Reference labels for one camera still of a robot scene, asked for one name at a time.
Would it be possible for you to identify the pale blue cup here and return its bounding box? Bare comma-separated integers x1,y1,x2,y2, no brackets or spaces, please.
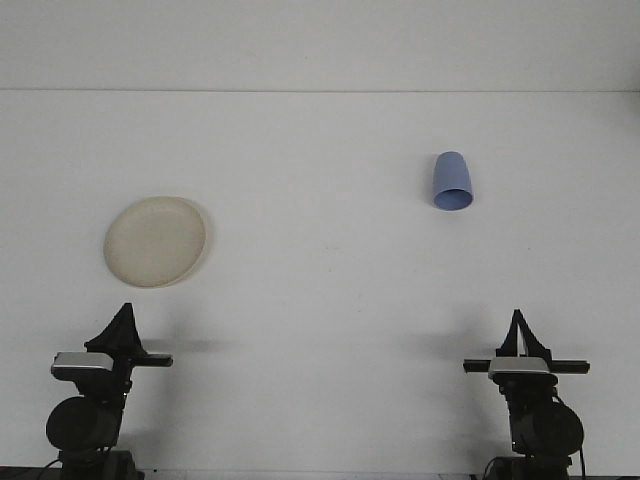
430,151,475,213

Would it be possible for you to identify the pale round plate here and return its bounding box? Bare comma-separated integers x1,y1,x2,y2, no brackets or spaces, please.
103,195,208,290

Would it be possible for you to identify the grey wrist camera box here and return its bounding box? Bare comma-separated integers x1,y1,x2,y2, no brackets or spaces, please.
487,355,550,379
50,351,114,381

